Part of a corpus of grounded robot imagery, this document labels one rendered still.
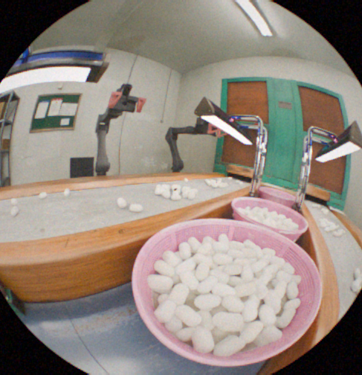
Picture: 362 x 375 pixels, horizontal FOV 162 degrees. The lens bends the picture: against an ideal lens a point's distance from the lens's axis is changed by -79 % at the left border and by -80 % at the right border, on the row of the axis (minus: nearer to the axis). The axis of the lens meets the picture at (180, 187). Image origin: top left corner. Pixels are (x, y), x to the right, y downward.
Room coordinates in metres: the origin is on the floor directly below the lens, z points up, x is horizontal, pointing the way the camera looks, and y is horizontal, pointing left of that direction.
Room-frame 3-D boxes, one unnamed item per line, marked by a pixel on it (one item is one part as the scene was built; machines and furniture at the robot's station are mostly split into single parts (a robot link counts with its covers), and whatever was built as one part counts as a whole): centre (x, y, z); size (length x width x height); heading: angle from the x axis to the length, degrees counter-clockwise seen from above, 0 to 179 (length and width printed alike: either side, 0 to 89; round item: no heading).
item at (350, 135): (0.34, -0.67, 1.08); 0.62 x 0.08 x 0.07; 139
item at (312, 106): (1.06, -0.97, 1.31); 1.36 x 0.55 x 0.95; 49
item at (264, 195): (0.65, -0.57, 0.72); 0.27 x 0.27 x 0.10
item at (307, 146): (0.39, -0.60, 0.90); 0.20 x 0.19 x 0.45; 139
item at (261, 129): (0.65, -0.30, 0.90); 0.20 x 0.19 x 0.45; 139
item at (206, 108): (0.71, -0.25, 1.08); 0.62 x 0.08 x 0.07; 139
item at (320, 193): (0.63, -1.00, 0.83); 0.30 x 0.06 x 0.07; 49
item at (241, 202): (0.32, -0.28, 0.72); 0.27 x 0.27 x 0.10
